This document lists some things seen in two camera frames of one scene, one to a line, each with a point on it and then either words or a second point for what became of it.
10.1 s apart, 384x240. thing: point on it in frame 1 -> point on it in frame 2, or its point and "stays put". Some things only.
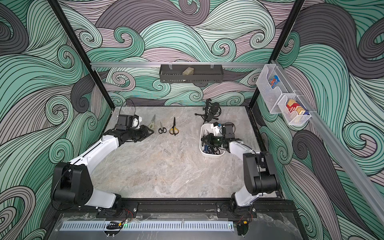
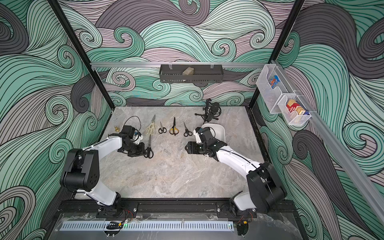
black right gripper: [212, 138] -> [194, 147]
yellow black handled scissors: [174, 130] stays put
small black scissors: [162, 129] stays put
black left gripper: [146, 133] -> [140, 152]
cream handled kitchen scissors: [151, 124] stays put
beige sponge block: [189, 71] stays put
